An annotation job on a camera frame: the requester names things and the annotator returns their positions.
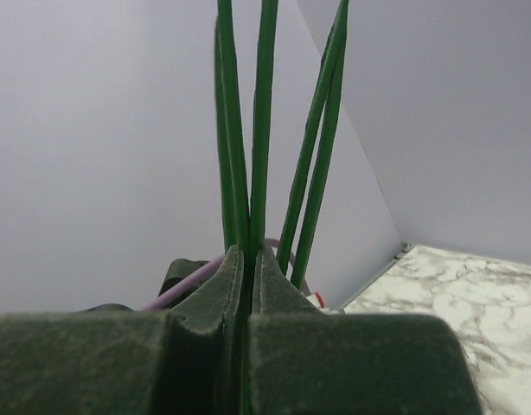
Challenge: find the green toy scallion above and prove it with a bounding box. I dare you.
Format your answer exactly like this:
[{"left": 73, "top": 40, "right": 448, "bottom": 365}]
[{"left": 213, "top": 0, "right": 350, "bottom": 415}]

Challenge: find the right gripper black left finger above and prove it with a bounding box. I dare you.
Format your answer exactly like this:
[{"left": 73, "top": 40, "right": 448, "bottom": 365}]
[{"left": 0, "top": 246, "right": 244, "bottom": 414}]

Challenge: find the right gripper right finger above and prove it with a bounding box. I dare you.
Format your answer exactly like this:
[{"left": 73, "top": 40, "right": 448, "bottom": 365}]
[{"left": 248, "top": 246, "right": 482, "bottom": 414}]

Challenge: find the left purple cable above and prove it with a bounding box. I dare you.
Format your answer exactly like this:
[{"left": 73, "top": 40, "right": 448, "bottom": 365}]
[{"left": 139, "top": 237, "right": 312, "bottom": 313}]

